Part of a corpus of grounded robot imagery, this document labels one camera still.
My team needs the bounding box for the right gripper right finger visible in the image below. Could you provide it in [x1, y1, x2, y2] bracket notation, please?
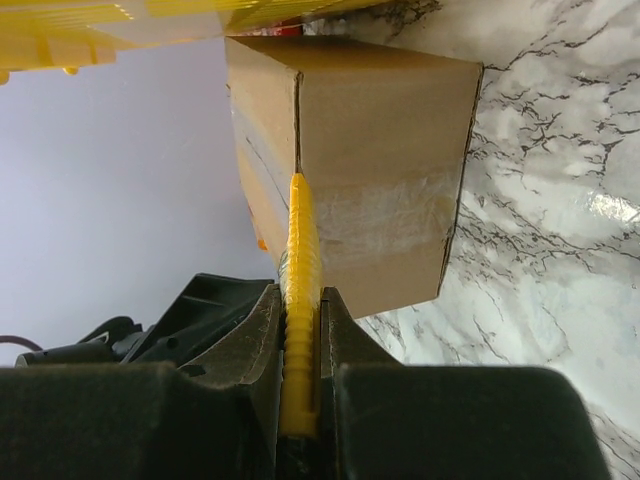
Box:
[319, 287, 400, 479]

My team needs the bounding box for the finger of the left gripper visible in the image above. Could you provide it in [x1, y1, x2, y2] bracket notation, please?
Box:
[121, 273, 273, 367]

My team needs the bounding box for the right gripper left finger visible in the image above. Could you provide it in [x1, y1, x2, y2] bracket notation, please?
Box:
[181, 284, 282, 479]

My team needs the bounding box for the yellow utility knife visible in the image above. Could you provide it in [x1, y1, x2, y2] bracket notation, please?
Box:
[279, 173, 323, 438]

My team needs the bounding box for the brown cardboard express box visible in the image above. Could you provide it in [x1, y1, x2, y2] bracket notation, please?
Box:
[225, 36, 483, 318]

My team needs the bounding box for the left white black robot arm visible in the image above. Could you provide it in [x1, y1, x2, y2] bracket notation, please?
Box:
[15, 273, 273, 367]

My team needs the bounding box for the red candy bag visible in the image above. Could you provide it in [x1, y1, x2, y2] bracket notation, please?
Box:
[250, 23, 304, 37]

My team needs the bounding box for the yellow plastic shopping basket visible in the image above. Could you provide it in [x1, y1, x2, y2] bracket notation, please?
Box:
[1, 0, 371, 84]

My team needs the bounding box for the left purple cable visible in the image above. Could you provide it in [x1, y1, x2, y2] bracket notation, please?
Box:
[0, 334, 44, 354]

